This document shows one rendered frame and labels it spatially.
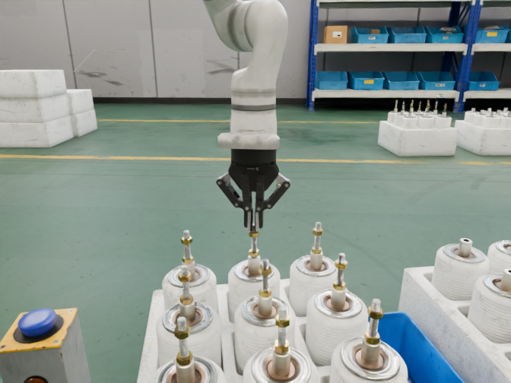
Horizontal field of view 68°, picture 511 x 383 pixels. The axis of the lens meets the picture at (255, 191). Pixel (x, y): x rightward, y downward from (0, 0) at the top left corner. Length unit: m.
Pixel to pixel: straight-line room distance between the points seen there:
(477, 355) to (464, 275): 0.15
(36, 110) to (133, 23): 3.07
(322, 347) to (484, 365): 0.27
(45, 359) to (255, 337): 0.27
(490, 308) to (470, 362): 0.10
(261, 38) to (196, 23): 5.18
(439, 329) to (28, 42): 6.36
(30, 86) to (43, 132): 0.33
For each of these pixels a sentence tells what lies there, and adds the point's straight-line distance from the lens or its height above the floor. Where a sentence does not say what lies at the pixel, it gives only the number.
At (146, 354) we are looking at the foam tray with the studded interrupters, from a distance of 0.67.
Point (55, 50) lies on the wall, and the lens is 6.44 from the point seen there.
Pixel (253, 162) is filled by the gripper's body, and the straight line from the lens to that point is 0.59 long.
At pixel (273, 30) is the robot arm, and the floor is 0.66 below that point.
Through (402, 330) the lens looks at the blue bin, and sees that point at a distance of 0.91.
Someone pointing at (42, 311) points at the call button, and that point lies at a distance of 0.55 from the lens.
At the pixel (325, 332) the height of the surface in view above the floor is 0.23.
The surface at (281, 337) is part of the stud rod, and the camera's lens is 0.49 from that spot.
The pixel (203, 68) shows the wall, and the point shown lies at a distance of 5.70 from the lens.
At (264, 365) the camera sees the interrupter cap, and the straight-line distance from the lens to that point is 0.53.
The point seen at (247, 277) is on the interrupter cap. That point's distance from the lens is 0.69.
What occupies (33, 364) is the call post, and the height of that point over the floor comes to 0.29.
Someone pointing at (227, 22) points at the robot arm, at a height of 0.67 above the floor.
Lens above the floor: 0.62
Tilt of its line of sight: 19 degrees down
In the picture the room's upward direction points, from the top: straight up
